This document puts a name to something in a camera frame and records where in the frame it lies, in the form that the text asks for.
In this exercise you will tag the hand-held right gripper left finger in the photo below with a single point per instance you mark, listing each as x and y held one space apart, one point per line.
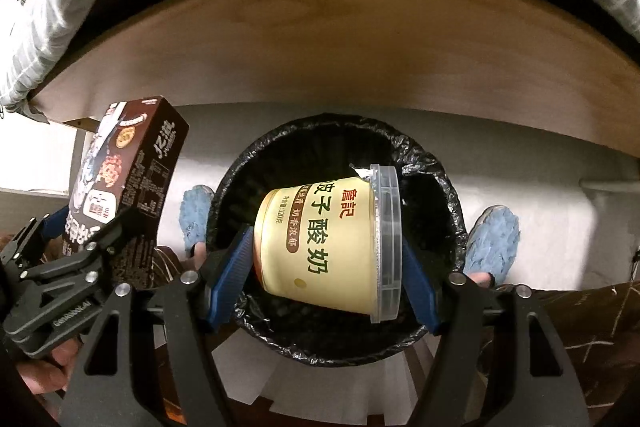
232 272

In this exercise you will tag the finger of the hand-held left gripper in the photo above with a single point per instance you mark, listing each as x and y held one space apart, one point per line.
55 223
107 239

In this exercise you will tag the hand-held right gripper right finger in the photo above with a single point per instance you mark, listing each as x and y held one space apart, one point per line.
417 287

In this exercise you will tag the brown printed carton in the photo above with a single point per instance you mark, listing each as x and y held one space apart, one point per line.
145 157

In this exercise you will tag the cream yogurt cup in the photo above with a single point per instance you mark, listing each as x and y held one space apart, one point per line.
320 247

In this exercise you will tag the bin with black liner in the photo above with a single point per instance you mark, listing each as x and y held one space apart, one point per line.
310 147

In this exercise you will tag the person's left hand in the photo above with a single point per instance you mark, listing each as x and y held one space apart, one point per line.
45 369

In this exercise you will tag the person's left leg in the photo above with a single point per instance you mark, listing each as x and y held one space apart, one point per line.
167 259

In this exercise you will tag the person's leg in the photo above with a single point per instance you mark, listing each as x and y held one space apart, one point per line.
167 259
590 332

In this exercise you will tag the blue fuzzy slipper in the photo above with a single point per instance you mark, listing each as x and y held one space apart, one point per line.
492 242
196 212

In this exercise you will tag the white bed base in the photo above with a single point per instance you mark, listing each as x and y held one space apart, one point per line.
500 157

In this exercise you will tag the person's right leg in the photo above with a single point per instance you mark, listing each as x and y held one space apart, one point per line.
590 332

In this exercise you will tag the grey checked bed mattress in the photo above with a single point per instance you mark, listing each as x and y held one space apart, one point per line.
60 7

